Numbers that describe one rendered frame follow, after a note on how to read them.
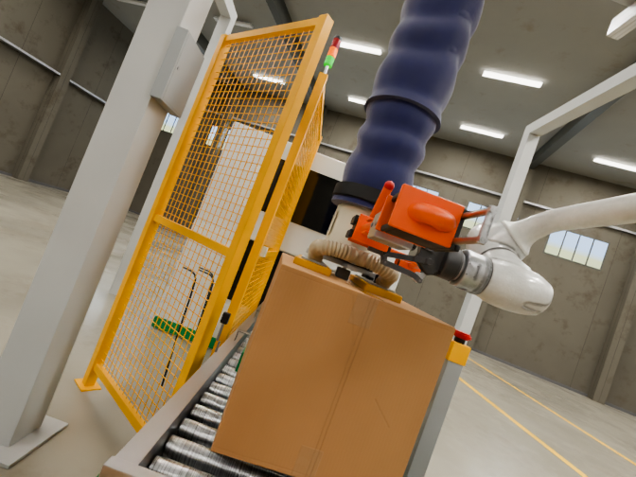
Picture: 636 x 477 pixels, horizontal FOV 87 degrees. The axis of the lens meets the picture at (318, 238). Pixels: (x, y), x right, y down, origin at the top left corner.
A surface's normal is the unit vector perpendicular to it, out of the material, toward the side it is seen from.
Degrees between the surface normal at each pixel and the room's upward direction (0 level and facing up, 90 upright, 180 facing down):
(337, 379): 90
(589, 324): 90
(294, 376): 90
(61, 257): 90
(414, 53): 75
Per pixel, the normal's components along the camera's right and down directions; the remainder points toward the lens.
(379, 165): -0.09, -0.36
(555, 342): -0.22, -0.13
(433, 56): 0.18, -0.23
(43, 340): 0.02, -0.04
